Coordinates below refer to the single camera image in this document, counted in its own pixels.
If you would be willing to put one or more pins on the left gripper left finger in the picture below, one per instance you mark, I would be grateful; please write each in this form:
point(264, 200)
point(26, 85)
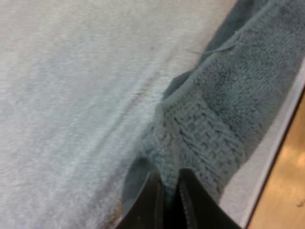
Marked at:
point(145, 207)

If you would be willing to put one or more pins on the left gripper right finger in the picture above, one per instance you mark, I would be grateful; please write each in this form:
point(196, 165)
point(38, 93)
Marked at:
point(202, 210)

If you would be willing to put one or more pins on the grey-green towel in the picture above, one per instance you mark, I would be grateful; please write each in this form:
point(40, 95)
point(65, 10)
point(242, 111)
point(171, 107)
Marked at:
point(226, 102)

